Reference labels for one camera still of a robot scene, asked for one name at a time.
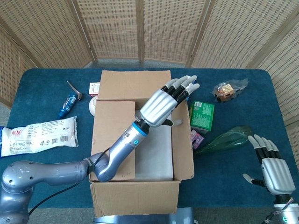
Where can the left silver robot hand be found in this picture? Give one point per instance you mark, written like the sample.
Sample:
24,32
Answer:
156,107

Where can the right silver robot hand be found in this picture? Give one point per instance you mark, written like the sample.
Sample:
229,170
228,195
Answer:
276,173

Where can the big red cardboard box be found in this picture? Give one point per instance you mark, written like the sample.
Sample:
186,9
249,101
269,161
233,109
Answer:
130,198

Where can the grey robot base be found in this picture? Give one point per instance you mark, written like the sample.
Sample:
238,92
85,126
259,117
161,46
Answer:
184,215

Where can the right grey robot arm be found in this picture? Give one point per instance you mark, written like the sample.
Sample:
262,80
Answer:
286,210

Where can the green carton box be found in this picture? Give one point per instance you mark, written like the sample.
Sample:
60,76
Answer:
202,114

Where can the small purple box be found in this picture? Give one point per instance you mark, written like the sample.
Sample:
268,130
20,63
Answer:
197,138

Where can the small white red box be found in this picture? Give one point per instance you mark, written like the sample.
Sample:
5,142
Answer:
94,88

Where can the white foam sheet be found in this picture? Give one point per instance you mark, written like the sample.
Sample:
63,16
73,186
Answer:
154,156

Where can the clear bag of pastry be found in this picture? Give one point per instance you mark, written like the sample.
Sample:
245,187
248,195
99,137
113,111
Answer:
225,91

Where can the woven bamboo folding screen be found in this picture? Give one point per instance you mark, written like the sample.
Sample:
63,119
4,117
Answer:
116,28

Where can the blue squeeze tube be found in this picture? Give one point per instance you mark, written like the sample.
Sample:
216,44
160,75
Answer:
67,103

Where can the white plastic food bag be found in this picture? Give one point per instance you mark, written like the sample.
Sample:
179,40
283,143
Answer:
35,135

